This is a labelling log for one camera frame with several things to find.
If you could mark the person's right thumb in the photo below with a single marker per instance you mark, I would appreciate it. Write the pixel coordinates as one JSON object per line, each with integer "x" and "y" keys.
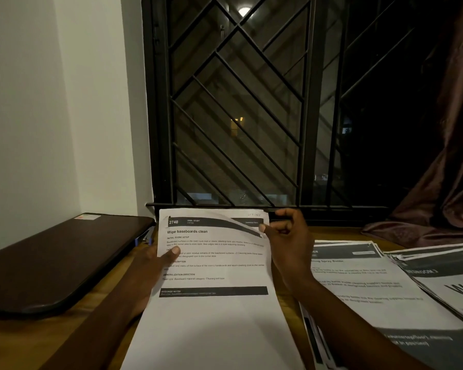
{"x": 273, "y": 227}

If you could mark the brown curtain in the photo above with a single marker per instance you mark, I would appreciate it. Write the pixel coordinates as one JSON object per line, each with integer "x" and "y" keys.
{"x": 443, "y": 169}

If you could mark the person's left thumb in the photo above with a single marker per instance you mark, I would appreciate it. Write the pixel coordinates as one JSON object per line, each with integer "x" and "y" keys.
{"x": 170, "y": 253}

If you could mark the fanned pile of printed documents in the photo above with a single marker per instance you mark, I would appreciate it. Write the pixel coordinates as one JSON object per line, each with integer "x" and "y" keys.
{"x": 443, "y": 277}

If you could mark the bundle of printed papers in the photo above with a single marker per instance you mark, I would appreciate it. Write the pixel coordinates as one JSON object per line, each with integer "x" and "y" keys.
{"x": 254, "y": 217}

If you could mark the person's right forearm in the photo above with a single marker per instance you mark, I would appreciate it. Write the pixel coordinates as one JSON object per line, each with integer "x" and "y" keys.
{"x": 347, "y": 335}

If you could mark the small blue white object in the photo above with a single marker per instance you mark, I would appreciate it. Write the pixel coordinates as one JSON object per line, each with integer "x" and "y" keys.
{"x": 144, "y": 235}

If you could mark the person's left hand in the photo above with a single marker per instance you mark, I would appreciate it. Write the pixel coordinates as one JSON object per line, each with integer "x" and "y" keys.
{"x": 141, "y": 277}

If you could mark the dark brown closed laptop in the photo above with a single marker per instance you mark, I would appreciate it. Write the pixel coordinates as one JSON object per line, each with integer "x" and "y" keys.
{"x": 58, "y": 258}

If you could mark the person's right hand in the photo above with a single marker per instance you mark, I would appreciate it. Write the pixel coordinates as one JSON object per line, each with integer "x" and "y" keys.
{"x": 293, "y": 250}

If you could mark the person's left forearm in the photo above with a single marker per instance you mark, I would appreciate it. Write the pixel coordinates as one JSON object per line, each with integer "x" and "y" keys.
{"x": 96, "y": 339}

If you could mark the black metal window grille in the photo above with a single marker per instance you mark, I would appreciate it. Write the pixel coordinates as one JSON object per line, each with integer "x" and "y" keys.
{"x": 239, "y": 111}

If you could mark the printed white paper sheet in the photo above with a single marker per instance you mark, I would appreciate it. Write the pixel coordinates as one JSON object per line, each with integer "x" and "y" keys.
{"x": 216, "y": 312}

